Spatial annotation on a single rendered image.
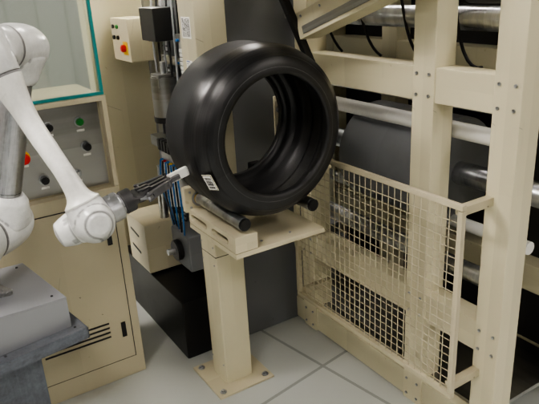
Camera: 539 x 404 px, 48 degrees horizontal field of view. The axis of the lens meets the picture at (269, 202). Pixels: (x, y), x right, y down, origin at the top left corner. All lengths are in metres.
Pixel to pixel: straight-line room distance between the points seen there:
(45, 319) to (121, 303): 0.75
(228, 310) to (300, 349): 0.52
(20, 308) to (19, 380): 0.29
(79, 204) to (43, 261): 0.87
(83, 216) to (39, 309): 0.44
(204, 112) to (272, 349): 1.45
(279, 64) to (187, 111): 0.32
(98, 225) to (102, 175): 0.91
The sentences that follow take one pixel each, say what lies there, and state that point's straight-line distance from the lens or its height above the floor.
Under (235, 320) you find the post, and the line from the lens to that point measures 2.60.
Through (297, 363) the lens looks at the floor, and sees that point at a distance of 2.85.
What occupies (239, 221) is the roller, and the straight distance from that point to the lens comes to 1.98.
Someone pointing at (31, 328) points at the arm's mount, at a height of 0.70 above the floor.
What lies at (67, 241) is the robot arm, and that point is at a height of 0.98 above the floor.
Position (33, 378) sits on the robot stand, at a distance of 2.19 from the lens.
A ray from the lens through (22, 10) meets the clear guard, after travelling 2.37.
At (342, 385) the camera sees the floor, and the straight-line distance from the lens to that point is 2.72.
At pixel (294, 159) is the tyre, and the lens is 2.29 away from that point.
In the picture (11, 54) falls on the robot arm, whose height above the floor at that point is 1.50.
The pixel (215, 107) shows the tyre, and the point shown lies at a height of 1.31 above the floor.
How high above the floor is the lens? 1.67
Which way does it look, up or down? 21 degrees down
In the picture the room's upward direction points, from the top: 3 degrees counter-clockwise
